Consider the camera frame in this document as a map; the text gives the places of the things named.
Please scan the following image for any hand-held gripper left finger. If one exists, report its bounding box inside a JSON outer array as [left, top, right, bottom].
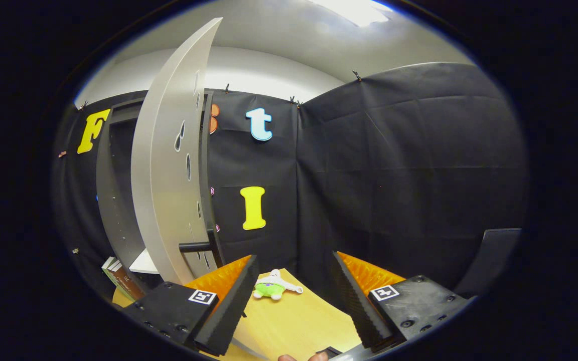
[[121, 254, 260, 356]]

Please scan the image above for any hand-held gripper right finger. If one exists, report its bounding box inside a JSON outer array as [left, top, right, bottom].
[[332, 251, 472, 353]]

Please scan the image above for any black door handle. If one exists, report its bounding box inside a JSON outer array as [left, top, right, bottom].
[[179, 230, 217, 253]]

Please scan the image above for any green plush toy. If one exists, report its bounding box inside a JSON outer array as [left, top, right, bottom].
[[253, 269, 304, 300]]

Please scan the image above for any thick brown book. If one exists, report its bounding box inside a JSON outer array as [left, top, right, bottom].
[[113, 263, 145, 301]]

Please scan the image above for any thin brown book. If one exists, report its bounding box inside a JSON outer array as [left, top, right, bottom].
[[108, 260, 131, 296]]

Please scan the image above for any green book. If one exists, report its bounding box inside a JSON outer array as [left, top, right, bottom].
[[101, 257, 124, 289]]

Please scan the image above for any black backdrop cloth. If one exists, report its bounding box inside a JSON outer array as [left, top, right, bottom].
[[53, 61, 528, 306]]

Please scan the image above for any grey cabinet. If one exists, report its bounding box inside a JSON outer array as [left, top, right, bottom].
[[96, 90, 227, 296]]

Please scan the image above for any long ceiling light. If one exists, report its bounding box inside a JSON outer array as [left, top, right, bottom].
[[309, 0, 392, 27]]

